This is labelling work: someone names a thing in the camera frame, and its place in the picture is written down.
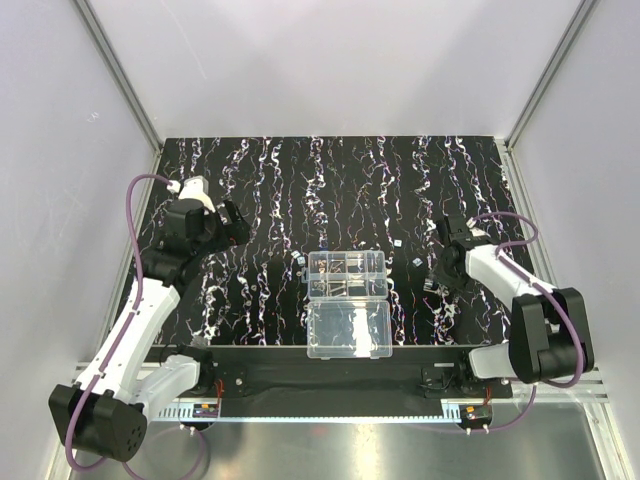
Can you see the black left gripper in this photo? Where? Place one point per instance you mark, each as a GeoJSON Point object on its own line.
{"type": "Point", "coordinates": [226, 220]}

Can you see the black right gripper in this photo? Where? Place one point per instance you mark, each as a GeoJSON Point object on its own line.
{"type": "Point", "coordinates": [442, 273]}

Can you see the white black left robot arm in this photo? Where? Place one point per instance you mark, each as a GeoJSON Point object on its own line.
{"type": "Point", "coordinates": [106, 411]}

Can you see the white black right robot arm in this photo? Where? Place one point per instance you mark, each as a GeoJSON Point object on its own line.
{"type": "Point", "coordinates": [548, 342]}

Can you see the clear plastic organizer box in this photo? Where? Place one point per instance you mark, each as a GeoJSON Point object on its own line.
{"type": "Point", "coordinates": [348, 313]}

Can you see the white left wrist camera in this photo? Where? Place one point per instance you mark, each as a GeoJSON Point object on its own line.
{"type": "Point", "coordinates": [195, 188]}

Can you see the grey cable duct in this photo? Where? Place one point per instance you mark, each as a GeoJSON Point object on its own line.
{"type": "Point", "coordinates": [411, 410]}

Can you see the aluminium frame profile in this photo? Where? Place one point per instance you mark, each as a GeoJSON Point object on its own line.
{"type": "Point", "coordinates": [109, 56]}

